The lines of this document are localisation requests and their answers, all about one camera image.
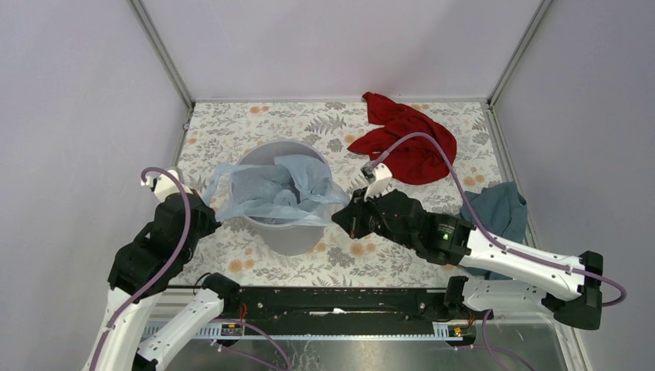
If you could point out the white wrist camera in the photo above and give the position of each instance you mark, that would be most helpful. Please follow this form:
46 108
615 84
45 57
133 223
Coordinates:
162 186
378 177

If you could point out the white slotted cable duct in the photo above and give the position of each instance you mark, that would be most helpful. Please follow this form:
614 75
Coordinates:
331 329

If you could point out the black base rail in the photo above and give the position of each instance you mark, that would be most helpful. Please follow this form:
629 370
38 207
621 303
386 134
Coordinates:
268 304

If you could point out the right aluminium frame post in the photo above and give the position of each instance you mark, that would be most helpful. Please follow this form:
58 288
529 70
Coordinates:
521 48

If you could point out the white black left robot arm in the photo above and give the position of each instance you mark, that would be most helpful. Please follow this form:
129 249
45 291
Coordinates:
139 277

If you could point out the light blue plastic trash bag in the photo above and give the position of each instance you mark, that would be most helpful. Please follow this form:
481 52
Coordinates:
296 189

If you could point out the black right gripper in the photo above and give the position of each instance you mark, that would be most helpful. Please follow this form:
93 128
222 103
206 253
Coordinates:
351 218

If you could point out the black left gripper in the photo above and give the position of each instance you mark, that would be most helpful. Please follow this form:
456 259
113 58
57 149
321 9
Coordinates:
212 222

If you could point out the red cloth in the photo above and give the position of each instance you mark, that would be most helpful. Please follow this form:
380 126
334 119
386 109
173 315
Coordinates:
416 161

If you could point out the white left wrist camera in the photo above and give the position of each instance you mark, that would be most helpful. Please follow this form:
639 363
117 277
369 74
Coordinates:
162 186

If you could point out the aluminium frame post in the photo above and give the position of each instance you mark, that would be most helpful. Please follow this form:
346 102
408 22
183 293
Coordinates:
147 24
521 48

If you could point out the left aluminium frame post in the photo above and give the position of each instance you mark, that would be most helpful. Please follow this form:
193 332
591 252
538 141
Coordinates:
147 24

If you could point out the floral patterned table mat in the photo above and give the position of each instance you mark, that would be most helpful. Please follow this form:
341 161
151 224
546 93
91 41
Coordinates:
224 132

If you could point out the grey plastic trash bin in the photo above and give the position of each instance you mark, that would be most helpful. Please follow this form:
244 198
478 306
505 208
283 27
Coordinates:
285 239

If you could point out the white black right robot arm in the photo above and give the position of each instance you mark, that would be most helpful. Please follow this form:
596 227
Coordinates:
568 287

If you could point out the teal blue cloth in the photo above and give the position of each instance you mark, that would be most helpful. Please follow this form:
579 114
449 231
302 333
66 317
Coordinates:
502 210

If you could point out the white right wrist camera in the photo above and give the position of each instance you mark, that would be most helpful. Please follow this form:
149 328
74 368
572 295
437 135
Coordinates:
378 177

